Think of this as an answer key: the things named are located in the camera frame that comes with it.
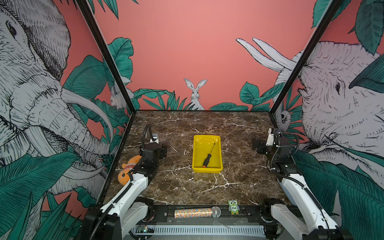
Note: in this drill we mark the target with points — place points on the black orange-tipped screwdriver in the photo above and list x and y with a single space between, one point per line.
207 160

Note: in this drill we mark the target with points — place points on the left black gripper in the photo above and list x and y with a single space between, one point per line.
161 151

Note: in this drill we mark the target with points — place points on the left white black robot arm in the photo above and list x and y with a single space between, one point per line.
115 220

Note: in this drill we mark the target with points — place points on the small green circuit board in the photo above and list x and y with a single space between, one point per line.
145 229

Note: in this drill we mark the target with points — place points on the right black frame post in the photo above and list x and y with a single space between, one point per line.
325 20

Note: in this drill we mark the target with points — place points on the left black frame post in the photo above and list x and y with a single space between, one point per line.
85 9

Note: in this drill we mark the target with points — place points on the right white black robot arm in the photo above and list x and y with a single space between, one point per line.
315 223

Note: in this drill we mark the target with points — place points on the sprinkle-patterned microphone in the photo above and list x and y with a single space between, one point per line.
213 212

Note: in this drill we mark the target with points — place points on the yellow plastic bin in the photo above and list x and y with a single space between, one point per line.
202 145

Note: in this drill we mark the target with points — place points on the green owl figurine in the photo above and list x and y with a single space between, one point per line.
233 207

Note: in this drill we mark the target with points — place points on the white vent grille strip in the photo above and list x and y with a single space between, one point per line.
168 230

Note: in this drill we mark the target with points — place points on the black frame post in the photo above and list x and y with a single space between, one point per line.
85 9
325 20

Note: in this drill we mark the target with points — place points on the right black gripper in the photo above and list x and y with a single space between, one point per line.
263 144

